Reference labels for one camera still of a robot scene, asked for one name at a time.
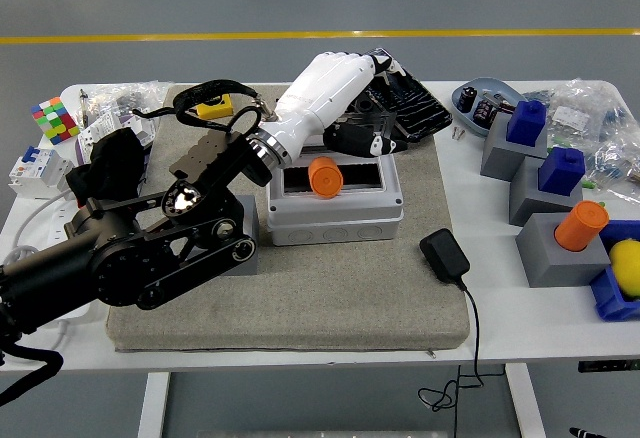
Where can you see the white blue circuit breaker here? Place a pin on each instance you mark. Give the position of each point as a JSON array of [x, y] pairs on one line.
[[37, 173]]

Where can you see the white table frame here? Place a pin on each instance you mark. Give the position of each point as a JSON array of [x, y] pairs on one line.
[[152, 408]]

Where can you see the blue plastic block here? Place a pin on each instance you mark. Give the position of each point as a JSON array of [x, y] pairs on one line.
[[525, 123], [560, 173]]

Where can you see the black table control panel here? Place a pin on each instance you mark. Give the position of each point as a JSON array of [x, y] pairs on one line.
[[607, 366]]

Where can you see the clear plastic bag with parts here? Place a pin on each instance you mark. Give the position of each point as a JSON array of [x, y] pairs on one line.
[[125, 92]]

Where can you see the small brown component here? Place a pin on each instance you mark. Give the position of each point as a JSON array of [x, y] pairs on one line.
[[507, 107]]

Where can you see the small green connector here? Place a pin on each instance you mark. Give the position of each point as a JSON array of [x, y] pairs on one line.
[[590, 184]]

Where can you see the clear pen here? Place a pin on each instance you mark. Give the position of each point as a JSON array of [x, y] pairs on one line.
[[83, 105]]

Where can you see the blue plastic bin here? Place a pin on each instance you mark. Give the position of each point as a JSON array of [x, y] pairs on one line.
[[607, 298]]

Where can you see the blue-grey oval tray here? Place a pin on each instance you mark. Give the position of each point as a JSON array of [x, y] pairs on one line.
[[481, 84]]

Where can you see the black power adapter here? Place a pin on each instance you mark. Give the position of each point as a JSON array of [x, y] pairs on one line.
[[444, 255]]

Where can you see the black cloth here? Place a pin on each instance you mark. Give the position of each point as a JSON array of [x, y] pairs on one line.
[[110, 158]]

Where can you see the clear plastic bags with parts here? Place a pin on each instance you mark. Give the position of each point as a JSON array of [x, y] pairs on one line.
[[590, 113]]

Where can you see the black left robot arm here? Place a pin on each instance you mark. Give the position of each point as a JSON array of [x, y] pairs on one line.
[[125, 258]]

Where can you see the grey plastic junction box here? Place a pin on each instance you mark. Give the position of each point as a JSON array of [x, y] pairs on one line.
[[332, 218]]

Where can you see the grey cube holder block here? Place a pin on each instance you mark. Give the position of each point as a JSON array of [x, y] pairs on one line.
[[250, 238], [497, 155], [530, 203], [555, 265]]

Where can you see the black capacitor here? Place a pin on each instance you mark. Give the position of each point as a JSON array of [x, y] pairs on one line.
[[467, 99], [484, 111]]

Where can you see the grey-brown fabric mat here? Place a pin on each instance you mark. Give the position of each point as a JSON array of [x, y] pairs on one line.
[[325, 298]]

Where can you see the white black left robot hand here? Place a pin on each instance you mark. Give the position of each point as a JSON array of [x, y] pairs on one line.
[[320, 93]]

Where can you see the colourful puzzle cube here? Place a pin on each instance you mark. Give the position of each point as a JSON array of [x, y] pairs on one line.
[[55, 120]]

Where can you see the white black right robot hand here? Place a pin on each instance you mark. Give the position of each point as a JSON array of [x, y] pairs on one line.
[[581, 433]]

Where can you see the yellow lemon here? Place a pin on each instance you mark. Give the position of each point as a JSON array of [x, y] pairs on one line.
[[627, 268]]

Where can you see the white terminal module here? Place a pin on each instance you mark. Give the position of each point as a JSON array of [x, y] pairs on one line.
[[95, 135]]

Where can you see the white purple packet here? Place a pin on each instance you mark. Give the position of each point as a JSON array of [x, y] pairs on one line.
[[125, 120]]

